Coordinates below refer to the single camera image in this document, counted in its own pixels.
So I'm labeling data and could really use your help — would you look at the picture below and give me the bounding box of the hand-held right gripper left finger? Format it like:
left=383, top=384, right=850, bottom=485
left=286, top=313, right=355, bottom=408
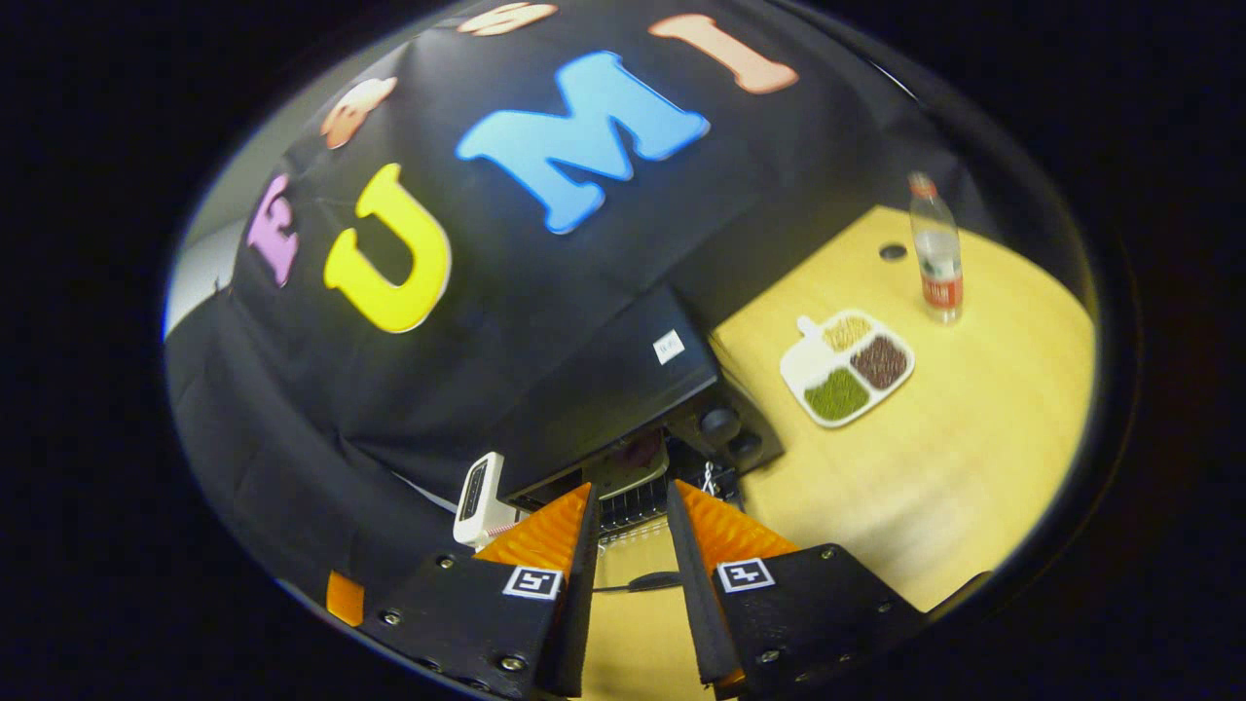
left=358, top=480, right=603, bottom=700

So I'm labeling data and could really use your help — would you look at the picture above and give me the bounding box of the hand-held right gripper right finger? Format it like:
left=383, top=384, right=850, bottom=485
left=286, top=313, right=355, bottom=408
left=665, top=478, right=928, bottom=700

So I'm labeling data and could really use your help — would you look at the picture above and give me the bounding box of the black electric oven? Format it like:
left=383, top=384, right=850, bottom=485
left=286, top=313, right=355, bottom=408
left=492, top=282, right=786, bottom=595

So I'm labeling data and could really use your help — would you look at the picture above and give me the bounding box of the white sectioned tray of grains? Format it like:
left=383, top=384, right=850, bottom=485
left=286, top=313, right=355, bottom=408
left=779, top=309, right=916, bottom=429

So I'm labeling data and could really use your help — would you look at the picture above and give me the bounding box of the white device with dark screen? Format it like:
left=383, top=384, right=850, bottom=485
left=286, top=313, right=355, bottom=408
left=453, top=451, right=522, bottom=548

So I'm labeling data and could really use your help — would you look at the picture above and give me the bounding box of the black backdrop cloth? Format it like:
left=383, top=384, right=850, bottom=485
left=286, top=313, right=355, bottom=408
left=165, top=0, right=984, bottom=605

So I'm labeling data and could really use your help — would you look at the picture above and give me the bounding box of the clear plastic water bottle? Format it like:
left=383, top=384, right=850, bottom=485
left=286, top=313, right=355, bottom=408
left=907, top=171, right=965, bottom=324

